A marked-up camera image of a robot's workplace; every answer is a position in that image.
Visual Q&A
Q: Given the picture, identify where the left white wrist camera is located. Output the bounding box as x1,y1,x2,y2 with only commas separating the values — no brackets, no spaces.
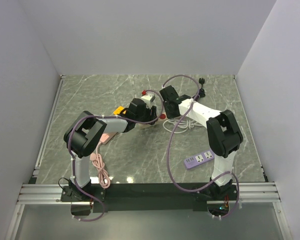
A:
140,90,156,109

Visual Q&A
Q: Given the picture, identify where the purple power strip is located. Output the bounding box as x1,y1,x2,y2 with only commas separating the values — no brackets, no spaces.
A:
183,149,215,170

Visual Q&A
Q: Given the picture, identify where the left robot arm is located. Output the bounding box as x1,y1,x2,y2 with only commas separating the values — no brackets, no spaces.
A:
63,93,157,201

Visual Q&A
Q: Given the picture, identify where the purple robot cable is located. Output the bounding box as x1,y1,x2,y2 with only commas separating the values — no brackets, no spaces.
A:
162,74,241,220
67,89,165,223

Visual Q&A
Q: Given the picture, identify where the beige red power strip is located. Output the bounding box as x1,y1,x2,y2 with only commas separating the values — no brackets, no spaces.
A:
135,112,168,129

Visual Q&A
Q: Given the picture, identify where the yellow cube socket adapter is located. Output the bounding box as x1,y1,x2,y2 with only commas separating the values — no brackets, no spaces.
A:
113,106,128,118

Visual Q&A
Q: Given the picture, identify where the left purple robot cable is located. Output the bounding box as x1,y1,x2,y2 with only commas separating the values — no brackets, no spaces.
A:
67,89,165,223

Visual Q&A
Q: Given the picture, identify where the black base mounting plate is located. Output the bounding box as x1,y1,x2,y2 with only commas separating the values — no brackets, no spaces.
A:
60,182,238,215

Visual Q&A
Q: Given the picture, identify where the pink coiled cable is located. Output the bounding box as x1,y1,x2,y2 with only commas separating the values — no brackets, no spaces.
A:
89,143,111,189

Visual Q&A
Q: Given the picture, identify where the black power cable with plug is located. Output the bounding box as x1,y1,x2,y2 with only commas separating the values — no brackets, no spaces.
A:
193,77,207,101

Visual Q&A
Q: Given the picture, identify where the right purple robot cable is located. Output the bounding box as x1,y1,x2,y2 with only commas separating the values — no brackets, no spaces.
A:
162,74,241,220

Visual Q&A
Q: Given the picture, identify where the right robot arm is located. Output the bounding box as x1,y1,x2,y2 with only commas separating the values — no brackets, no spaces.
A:
159,85,244,200

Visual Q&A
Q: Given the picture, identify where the white power cable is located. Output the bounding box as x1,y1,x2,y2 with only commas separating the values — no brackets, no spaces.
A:
162,118,203,135

